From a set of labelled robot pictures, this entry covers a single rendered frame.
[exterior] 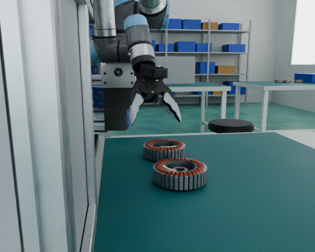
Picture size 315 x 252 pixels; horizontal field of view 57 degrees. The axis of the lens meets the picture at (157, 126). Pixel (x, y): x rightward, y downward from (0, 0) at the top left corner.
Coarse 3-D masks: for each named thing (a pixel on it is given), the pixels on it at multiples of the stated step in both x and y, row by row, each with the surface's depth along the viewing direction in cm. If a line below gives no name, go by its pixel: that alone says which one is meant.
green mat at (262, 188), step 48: (192, 144) 89; (240, 144) 89; (288, 144) 89; (144, 192) 56; (192, 192) 56; (240, 192) 56; (288, 192) 56; (96, 240) 41; (144, 240) 41; (192, 240) 41; (240, 240) 41; (288, 240) 41
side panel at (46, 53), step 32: (0, 0) 16; (32, 0) 16; (64, 0) 29; (0, 32) 16; (32, 32) 17; (64, 32) 28; (32, 64) 17; (64, 64) 20; (32, 96) 18; (64, 96) 19; (32, 128) 18; (64, 128) 20; (32, 160) 18; (64, 160) 18; (32, 192) 18; (64, 192) 19; (96, 192) 48; (32, 224) 19; (64, 224) 19
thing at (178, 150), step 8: (144, 144) 77; (152, 144) 77; (160, 144) 80; (168, 144) 80; (176, 144) 77; (184, 144) 77; (144, 152) 75; (152, 152) 73; (160, 152) 72; (168, 152) 72; (176, 152) 72; (184, 152) 75; (152, 160) 74
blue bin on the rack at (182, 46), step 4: (176, 44) 679; (180, 44) 669; (184, 44) 670; (188, 44) 671; (192, 44) 673; (176, 48) 681; (180, 48) 671; (184, 48) 672; (188, 48) 673; (192, 48) 675
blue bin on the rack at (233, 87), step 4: (224, 84) 735; (228, 84) 710; (232, 84) 707; (232, 88) 709; (240, 88) 712; (244, 88) 714; (228, 92) 711; (232, 92) 711; (240, 92) 714; (244, 92) 716
